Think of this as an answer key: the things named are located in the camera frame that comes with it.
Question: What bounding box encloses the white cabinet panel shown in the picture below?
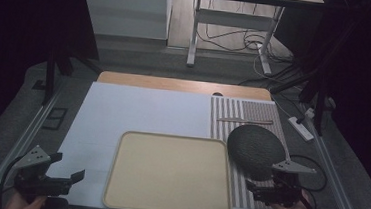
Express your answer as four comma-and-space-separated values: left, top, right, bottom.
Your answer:
79, 0, 174, 42

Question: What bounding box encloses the aluminium rail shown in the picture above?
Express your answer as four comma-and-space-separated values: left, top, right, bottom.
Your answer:
294, 103, 371, 209
0, 79, 68, 209

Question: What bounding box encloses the white table cover sheet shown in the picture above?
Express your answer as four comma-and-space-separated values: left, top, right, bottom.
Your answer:
44, 78, 277, 209

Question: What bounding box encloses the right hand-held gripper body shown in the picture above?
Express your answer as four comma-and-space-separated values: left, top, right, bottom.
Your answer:
251, 157, 318, 209

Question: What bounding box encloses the white metal desk frame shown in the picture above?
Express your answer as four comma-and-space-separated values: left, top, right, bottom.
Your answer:
185, 0, 287, 77

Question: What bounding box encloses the thin wooden stick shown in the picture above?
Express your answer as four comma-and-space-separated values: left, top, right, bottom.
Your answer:
215, 115, 275, 126

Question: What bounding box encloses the person's left hand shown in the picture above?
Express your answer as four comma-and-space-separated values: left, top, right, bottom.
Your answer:
3, 191, 48, 209

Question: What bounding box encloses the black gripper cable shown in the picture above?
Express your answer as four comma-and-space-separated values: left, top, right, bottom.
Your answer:
286, 154, 330, 194
0, 153, 25, 209

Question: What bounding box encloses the dark grey round woven mat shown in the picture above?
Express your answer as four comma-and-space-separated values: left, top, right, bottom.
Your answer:
224, 121, 290, 185

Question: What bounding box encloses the tangle of floor cables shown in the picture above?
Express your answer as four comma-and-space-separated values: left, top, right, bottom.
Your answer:
191, 0, 315, 95

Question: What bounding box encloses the beige rectangular tray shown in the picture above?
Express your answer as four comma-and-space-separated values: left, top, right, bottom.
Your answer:
101, 129, 238, 209

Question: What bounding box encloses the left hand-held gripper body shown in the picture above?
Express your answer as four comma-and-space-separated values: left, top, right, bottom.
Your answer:
9, 142, 78, 208

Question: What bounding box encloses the black metal stand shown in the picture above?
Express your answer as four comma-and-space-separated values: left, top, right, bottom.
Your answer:
266, 10, 371, 140
39, 0, 110, 111

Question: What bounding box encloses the white power strip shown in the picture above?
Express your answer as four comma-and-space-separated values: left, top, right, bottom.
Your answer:
285, 116, 317, 143

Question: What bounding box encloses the grey striped placemat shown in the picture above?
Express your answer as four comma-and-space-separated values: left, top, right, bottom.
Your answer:
202, 95, 296, 209

